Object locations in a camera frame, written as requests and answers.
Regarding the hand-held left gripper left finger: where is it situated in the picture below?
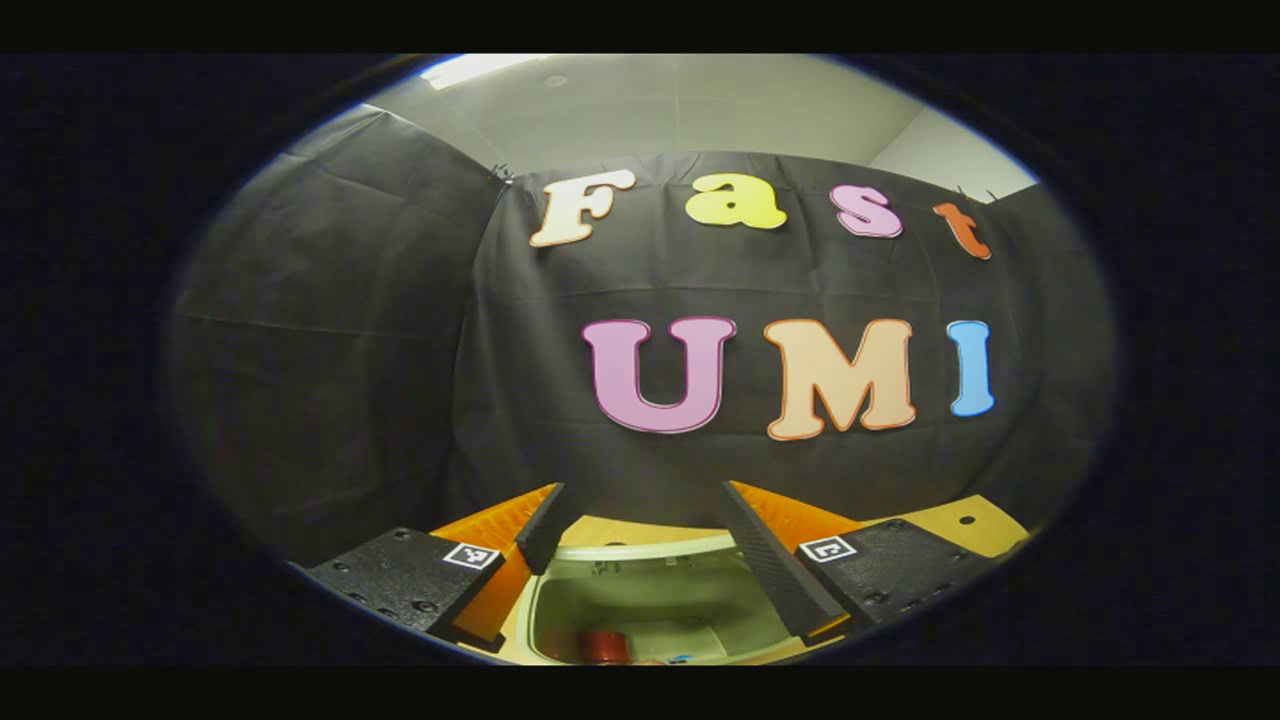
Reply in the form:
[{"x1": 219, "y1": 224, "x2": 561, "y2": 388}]
[{"x1": 305, "y1": 482, "x2": 568, "y2": 654}]

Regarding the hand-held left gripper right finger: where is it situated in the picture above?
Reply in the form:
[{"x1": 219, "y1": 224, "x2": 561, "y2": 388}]
[{"x1": 718, "y1": 480, "x2": 1003, "y2": 647}]

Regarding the light green desktop garbage bin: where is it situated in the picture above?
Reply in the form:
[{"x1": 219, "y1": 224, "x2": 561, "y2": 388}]
[{"x1": 487, "y1": 515, "x2": 816, "y2": 667}]

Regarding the wooden desktop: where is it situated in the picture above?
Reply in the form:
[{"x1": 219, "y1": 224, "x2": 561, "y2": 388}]
[{"x1": 455, "y1": 494, "x2": 1033, "y2": 667}]

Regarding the black backdrop cloth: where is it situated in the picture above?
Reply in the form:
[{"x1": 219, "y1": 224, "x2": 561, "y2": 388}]
[{"x1": 168, "y1": 105, "x2": 1119, "y2": 567}]

